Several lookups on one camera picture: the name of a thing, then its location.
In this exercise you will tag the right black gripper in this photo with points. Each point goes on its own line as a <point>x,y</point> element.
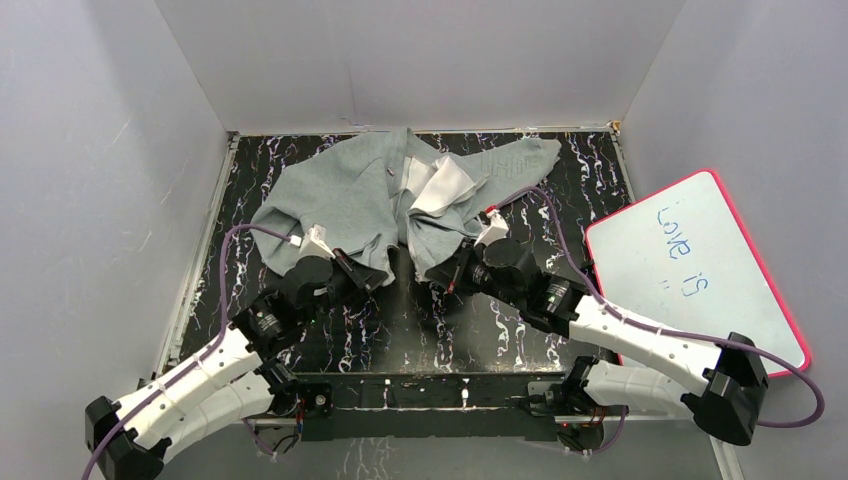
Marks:
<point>448,273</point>

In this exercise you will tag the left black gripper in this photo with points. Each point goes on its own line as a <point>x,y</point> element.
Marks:
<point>351,273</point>

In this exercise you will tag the grey zip-up jacket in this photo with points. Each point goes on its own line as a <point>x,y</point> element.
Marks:
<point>380,190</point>

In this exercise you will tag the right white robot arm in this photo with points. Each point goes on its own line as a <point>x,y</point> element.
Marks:
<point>720,384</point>

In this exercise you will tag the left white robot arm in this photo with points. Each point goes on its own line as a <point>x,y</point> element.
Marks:
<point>236,376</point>

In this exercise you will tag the pink-framed whiteboard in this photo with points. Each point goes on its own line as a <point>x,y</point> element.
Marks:
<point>683,257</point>

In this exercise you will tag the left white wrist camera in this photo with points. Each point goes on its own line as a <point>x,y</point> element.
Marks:
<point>313,243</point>

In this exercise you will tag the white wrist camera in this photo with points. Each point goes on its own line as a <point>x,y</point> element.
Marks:
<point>495,227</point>
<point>313,243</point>

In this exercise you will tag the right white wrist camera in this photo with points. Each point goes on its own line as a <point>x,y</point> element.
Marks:
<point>495,227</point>

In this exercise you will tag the aluminium table frame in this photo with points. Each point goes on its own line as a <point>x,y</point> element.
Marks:
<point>408,361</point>

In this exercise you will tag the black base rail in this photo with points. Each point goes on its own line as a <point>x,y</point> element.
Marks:
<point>368,405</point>

